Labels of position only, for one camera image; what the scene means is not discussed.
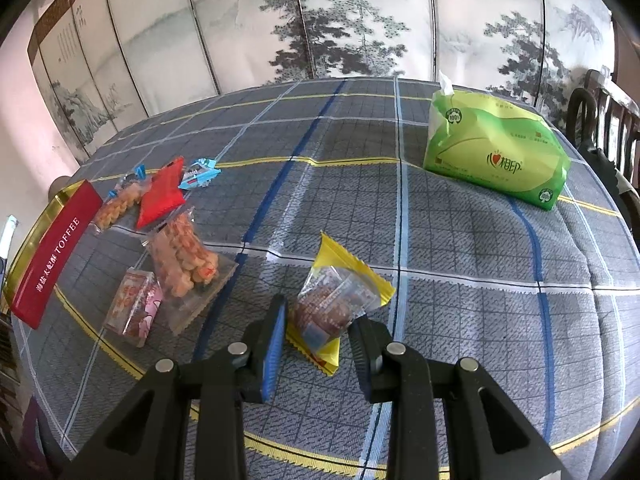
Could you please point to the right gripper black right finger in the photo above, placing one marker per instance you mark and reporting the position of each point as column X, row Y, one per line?
column 488, row 437

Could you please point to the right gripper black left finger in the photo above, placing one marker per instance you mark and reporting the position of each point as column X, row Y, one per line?
column 144, row 437

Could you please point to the pink clear snack packet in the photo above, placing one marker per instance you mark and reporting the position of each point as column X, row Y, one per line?
column 134, row 306

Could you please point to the large clear fried snack bag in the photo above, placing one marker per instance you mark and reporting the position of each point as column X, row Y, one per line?
column 191, row 275

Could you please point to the yellow clear snack packet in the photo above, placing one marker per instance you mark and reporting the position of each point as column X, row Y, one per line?
column 339, row 288

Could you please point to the red snack packet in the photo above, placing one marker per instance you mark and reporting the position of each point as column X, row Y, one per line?
column 164, row 194

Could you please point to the grey plaid tablecloth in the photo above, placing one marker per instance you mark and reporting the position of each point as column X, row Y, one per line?
column 546, row 301

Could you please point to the gold toffee tin box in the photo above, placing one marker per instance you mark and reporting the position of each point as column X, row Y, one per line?
column 41, row 258

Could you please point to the small clear twist snack bag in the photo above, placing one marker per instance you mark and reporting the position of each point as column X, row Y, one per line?
column 116, row 206

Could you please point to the blue wrapped candy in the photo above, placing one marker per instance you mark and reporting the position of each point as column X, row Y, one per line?
column 199, row 174
column 135, row 176

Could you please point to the green tissue pack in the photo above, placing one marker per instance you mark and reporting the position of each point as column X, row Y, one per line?
column 480, row 138

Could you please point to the dark wooden chair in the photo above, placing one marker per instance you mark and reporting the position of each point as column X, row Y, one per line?
column 602, row 122

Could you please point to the painted folding screen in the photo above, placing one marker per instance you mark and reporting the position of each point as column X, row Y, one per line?
column 103, row 65

